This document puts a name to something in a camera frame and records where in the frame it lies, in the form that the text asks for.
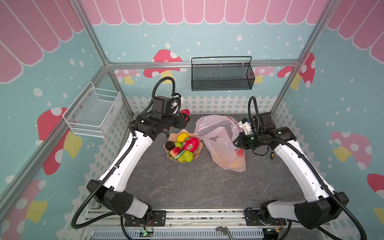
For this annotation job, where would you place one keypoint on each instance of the pink printed plastic bag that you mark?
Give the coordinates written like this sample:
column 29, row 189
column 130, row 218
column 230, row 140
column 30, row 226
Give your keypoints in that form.
column 218, row 132

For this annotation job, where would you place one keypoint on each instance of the dark brown round fruit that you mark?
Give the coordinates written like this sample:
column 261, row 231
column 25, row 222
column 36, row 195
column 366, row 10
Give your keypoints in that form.
column 169, row 145

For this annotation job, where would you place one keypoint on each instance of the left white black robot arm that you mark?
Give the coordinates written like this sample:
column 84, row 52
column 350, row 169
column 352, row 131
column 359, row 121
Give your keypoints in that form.
column 162, row 114

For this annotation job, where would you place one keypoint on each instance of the tan wavy fruit plate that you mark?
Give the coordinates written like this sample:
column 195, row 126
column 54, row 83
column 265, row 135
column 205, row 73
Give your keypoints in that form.
column 173, row 138

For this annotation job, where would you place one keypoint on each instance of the black mesh wall basket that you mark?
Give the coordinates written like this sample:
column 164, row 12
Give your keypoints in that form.
column 222, row 73

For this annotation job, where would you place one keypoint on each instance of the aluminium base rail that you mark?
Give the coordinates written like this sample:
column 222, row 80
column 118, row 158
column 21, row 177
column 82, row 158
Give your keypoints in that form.
column 199, row 224

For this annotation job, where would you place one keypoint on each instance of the white wire wall basket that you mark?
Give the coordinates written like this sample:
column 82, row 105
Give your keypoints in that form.
column 93, row 112

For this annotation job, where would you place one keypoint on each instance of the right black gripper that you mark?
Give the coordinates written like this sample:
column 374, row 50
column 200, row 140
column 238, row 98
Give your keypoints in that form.
column 240, row 141

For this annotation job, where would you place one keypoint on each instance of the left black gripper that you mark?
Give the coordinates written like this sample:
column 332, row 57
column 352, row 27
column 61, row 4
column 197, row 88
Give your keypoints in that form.
column 182, row 122

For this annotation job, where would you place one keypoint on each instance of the green custard apple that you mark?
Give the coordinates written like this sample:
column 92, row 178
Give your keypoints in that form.
column 184, row 156

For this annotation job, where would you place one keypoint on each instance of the yellow lemon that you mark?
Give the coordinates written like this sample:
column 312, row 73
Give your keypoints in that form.
column 182, row 137

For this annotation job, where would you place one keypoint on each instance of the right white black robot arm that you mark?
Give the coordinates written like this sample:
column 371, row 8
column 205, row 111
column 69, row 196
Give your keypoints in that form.
column 322, row 203

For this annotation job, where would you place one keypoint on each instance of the red dragon fruit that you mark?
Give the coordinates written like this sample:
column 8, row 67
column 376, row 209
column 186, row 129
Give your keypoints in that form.
column 191, row 144

